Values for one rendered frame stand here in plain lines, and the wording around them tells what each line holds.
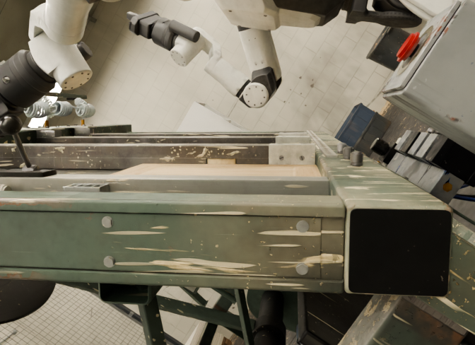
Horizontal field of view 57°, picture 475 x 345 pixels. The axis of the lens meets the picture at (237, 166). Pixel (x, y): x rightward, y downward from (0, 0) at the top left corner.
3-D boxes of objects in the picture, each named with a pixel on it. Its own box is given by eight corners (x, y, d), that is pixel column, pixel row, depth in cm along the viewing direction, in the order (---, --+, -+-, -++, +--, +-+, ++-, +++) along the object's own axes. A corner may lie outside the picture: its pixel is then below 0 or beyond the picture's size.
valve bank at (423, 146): (575, 182, 70) (447, 104, 71) (520, 253, 73) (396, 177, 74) (459, 154, 119) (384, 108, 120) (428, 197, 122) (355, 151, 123)
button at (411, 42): (434, 36, 51) (418, 27, 51) (413, 66, 51) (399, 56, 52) (423, 42, 55) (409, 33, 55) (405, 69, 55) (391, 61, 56)
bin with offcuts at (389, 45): (447, 44, 476) (396, 13, 479) (420, 85, 484) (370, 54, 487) (432, 51, 526) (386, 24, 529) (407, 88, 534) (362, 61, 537)
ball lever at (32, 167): (37, 181, 84) (10, 121, 76) (18, 180, 84) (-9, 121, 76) (46, 169, 87) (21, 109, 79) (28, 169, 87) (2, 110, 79)
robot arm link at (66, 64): (29, 102, 78) (78, 66, 76) (-2, 52, 79) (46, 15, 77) (64, 107, 89) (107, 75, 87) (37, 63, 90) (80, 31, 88)
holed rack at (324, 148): (338, 158, 104) (338, 155, 104) (325, 158, 104) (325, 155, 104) (311, 131, 266) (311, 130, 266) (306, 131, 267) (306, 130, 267)
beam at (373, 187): (452, 300, 50) (456, 206, 49) (344, 295, 52) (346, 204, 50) (323, 148, 267) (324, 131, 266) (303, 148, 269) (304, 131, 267)
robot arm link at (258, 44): (292, 92, 137) (273, 20, 130) (283, 102, 126) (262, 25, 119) (258, 100, 141) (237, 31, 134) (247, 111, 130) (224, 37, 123)
